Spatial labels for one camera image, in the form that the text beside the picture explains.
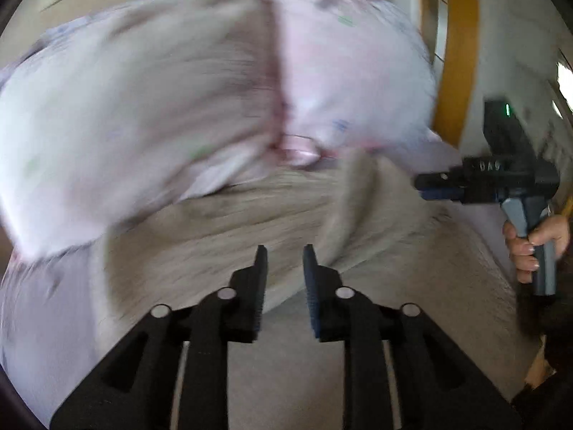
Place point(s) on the right pink floral pillow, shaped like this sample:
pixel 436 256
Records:
pixel 354 74

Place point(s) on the lavender bed sheet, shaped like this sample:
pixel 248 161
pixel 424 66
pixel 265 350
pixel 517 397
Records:
pixel 48 342

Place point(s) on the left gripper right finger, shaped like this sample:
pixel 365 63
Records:
pixel 401 370

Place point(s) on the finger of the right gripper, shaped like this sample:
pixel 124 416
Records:
pixel 442 194
pixel 453 179

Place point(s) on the pink floral pillow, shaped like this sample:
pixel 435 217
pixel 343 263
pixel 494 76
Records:
pixel 112 117
pixel 354 74

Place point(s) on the beige cable-knit sweater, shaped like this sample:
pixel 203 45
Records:
pixel 365 220

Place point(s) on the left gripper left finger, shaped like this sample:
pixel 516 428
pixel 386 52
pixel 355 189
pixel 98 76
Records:
pixel 170 371

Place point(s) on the left pink floral pillow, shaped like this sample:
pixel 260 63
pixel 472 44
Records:
pixel 112 117

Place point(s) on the person's right hand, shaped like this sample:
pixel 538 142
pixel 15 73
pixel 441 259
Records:
pixel 521 250

